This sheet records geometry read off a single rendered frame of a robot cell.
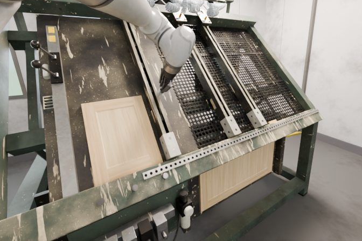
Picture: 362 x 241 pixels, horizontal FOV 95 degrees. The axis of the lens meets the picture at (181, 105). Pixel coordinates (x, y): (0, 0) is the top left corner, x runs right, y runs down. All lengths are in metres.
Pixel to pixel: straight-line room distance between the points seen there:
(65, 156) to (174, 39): 0.65
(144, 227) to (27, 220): 0.40
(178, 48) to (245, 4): 3.46
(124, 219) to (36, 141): 0.52
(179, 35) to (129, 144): 0.56
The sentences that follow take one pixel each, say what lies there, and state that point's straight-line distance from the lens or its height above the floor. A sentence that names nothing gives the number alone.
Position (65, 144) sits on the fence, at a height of 1.06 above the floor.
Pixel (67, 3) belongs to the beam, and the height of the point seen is 1.78.
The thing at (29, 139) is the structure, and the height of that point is 1.08.
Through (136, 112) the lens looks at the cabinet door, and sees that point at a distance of 0.96.
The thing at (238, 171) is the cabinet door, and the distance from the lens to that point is 1.62.
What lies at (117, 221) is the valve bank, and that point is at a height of 0.77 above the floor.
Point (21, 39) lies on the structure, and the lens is 1.37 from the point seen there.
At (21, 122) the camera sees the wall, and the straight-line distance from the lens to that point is 3.54.
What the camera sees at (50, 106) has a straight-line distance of 1.00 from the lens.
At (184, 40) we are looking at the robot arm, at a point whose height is 1.46.
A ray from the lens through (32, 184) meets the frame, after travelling 1.26.
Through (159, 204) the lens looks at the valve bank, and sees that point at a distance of 0.89.
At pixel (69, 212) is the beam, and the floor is 0.87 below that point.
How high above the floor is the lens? 1.37
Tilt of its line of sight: 14 degrees down
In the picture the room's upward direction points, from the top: 3 degrees counter-clockwise
